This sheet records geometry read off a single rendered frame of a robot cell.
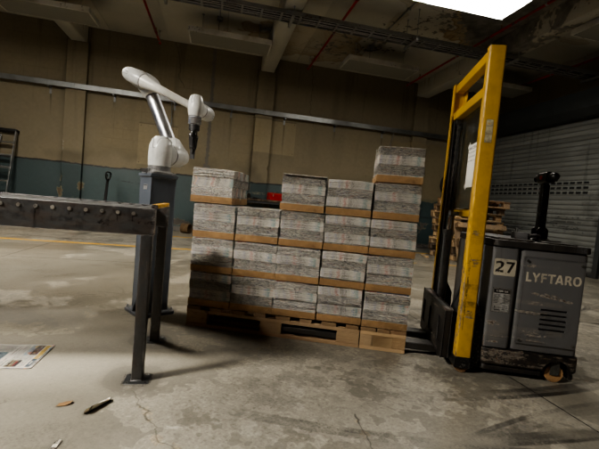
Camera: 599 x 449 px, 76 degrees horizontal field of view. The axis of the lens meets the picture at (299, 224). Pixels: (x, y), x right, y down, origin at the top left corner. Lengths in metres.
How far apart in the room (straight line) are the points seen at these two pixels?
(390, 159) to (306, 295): 1.01
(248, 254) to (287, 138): 7.05
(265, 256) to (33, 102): 8.17
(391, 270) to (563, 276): 0.94
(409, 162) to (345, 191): 0.43
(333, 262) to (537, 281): 1.16
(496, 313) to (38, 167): 9.07
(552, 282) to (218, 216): 2.02
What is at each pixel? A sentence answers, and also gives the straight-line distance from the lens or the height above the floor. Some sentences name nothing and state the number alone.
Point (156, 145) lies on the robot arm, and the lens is 2.91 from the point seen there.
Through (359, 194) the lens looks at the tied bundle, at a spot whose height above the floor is 0.98.
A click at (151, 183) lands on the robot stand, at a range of 2.84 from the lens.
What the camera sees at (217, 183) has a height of 0.97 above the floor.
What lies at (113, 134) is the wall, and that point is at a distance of 9.53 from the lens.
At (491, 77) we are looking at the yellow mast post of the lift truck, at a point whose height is 1.67.
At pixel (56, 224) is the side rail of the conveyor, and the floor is 0.70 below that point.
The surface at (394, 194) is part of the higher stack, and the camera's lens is 2.47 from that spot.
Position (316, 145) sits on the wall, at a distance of 9.57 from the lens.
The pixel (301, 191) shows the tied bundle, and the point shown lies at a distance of 2.48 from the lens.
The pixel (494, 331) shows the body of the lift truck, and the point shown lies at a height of 0.25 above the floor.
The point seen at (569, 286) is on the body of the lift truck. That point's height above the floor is 0.56.
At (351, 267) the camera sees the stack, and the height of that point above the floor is 0.51.
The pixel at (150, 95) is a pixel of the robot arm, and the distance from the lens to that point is 3.28.
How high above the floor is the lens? 0.89
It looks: 3 degrees down
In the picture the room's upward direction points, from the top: 5 degrees clockwise
